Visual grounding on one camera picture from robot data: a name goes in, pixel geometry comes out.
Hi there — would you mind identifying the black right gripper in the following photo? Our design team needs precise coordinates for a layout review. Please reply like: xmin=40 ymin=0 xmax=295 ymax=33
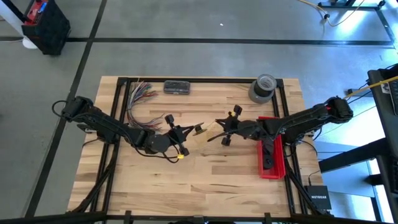
xmin=206 ymin=105 xmax=261 ymax=146

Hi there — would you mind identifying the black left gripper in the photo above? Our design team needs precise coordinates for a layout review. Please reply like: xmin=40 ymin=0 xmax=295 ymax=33
xmin=165 ymin=114 xmax=196 ymax=157

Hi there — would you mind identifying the clear plastic bit case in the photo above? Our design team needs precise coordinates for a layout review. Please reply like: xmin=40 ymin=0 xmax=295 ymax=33
xmin=163 ymin=80 xmax=192 ymax=95

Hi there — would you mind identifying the grey tape roll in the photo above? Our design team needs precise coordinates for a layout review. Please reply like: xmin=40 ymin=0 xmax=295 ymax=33
xmin=248 ymin=83 xmax=276 ymax=105

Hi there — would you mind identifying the red plastic bin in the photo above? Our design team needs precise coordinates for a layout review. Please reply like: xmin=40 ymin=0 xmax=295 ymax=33
xmin=256 ymin=116 xmax=286 ymax=180

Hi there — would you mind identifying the black and red tool case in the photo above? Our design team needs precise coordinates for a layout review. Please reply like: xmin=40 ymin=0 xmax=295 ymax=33
xmin=21 ymin=0 xmax=72 ymax=56

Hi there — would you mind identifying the black floor stand base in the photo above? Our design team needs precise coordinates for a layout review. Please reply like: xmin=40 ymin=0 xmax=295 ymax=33
xmin=317 ymin=0 xmax=387 ymax=11

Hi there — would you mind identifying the white pillar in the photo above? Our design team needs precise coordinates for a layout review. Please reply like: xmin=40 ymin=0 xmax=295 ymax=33
xmin=0 ymin=0 xmax=39 ymax=50

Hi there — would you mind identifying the black aluminium table frame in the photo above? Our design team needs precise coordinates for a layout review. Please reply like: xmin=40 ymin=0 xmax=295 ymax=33
xmin=65 ymin=77 xmax=331 ymax=224

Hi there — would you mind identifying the bundle of coloured wires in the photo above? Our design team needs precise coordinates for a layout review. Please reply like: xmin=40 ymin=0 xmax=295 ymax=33
xmin=126 ymin=80 xmax=165 ymax=131

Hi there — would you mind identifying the black Netgear network switch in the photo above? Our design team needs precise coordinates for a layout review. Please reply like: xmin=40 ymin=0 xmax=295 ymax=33
xmin=303 ymin=185 xmax=333 ymax=211

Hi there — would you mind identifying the yellow floor extension cord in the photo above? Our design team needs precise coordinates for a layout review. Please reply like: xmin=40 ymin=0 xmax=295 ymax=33
xmin=297 ymin=0 xmax=368 ymax=29

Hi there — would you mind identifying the yellow hanging cable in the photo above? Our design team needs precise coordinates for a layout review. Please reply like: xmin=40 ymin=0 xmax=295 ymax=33
xmin=343 ymin=75 xmax=398 ymax=100

